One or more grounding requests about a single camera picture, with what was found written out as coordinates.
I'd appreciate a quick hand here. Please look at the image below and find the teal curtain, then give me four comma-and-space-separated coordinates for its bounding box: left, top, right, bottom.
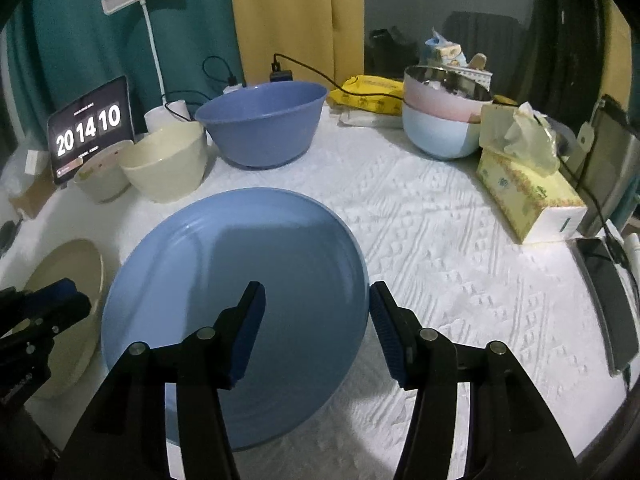
0, 0, 247, 161

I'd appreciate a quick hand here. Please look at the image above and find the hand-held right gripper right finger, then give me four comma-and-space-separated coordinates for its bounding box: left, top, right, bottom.
369, 280, 581, 480

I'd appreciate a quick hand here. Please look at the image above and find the yellow patterned tissue box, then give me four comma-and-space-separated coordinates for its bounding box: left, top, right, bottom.
475, 101, 587, 246

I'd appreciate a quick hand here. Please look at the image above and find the white packet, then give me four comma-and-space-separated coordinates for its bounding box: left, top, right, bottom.
340, 106, 407, 129

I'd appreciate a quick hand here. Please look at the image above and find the white textured tablecloth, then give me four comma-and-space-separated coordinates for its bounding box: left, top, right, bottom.
0, 85, 632, 480

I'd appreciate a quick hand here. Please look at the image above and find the black charger cable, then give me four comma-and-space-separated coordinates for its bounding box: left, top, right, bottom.
271, 52, 406, 107
202, 56, 242, 87

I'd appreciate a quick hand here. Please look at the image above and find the pile of snack packets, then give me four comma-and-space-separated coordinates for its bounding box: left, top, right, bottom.
423, 27, 494, 87

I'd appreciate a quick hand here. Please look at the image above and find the small white box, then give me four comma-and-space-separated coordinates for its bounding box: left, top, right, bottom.
25, 150, 54, 177

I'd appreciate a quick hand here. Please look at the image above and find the white strawberry-print bowl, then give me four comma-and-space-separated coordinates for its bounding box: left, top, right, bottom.
74, 139, 136, 204

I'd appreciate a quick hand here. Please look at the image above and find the yellow curtain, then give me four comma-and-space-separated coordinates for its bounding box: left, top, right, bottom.
227, 0, 366, 93

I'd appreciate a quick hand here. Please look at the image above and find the yellow packet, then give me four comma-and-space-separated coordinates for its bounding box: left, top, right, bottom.
327, 75, 406, 116

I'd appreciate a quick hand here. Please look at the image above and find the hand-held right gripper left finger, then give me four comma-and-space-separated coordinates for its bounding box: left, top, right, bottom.
52, 280, 266, 480

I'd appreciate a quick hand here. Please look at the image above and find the black lamp cable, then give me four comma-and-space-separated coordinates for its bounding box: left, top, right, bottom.
164, 90, 217, 124

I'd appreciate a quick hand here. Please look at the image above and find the dark leaning tablet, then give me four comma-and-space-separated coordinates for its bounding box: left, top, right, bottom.
579, 94, 640, 232

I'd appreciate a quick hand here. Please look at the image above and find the cream bowl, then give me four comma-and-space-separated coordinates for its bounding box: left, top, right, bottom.
119, 121, 208, 204

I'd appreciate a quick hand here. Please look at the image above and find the blue plate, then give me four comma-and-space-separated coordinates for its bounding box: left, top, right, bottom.
100, 187, 371, 452

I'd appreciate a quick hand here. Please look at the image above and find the black smartphone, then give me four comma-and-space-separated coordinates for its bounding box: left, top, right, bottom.
575, 237, 638, 376

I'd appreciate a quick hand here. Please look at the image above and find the tablet showing flip clock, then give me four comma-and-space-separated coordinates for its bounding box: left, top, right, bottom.
47, 76, 136, 186

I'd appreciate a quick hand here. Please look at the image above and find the light blue bowl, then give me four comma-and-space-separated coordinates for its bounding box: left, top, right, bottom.
401, 102, 482, 162

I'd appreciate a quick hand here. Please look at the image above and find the brown cardboard box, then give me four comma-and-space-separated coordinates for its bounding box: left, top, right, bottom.
7, 170, 57, 219

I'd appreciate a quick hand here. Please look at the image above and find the pink steel-lined bowl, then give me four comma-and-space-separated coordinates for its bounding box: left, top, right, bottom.
402, 65, 493, 123

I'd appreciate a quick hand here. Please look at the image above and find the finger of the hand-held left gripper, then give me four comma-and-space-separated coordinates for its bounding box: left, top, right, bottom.
0, 277, 81, 313
0, 292, 93, 343

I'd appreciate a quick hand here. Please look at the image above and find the large blue bowl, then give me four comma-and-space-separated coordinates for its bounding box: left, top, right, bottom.
194, 81, 328, 170

